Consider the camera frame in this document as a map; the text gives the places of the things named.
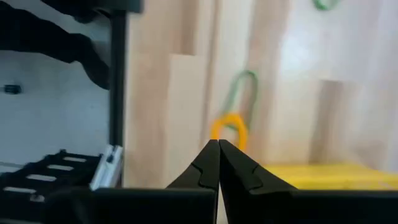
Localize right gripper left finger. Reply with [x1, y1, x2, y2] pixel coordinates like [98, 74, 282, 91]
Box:
[165, 139, 221, 224]

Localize black slotted mount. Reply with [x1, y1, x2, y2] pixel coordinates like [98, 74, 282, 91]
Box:
[0, 148, 103, 224]

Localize small black box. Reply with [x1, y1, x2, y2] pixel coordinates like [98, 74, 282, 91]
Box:
[3, 83, 22, 95]

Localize green rubber band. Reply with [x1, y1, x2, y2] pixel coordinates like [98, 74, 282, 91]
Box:
[312, 0, 342, 12]
[221, 69, 259, 129]

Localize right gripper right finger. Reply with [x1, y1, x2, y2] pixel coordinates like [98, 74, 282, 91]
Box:
[219, 139, 299, 224]

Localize yellow plastic basket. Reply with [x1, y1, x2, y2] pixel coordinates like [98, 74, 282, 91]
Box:
[263, 162, 398, 191]

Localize orange rubber band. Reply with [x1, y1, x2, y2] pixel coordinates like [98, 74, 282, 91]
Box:
[210, 113, 249, 152]

